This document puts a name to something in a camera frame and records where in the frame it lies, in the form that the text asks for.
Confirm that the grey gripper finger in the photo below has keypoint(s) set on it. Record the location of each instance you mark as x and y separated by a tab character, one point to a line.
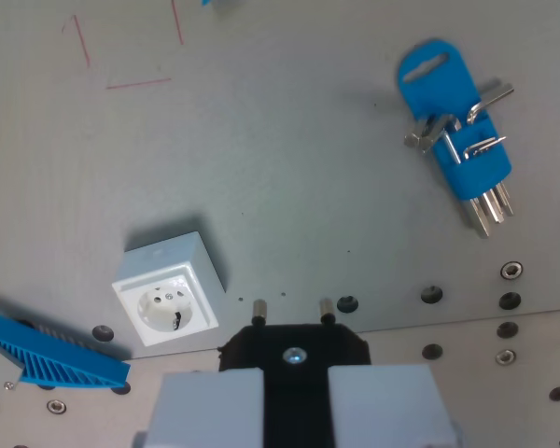
387	406
205	410

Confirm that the black two-pin power plug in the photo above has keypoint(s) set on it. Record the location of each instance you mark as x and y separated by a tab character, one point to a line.
296	396

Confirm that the white socket box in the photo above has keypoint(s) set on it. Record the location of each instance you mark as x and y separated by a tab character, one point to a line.
168	289

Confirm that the silver socket head screw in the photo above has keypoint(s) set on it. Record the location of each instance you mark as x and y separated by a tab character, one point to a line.
512	270
505	357
56	406

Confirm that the black screw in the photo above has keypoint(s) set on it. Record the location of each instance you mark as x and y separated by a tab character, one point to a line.
431	294
347	303
102	332

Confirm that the blue ribbed plastic wedge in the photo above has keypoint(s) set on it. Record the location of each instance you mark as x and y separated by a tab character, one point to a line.
51	359

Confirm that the large silver hex key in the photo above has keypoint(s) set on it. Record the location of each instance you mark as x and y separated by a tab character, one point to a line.
452	140

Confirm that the small silver hex key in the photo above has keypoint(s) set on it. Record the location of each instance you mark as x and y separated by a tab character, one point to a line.
483	146

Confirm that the blue hex key holder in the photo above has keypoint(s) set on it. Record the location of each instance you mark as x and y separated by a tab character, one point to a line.
441	93

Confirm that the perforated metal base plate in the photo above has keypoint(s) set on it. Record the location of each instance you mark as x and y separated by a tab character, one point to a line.
485	387

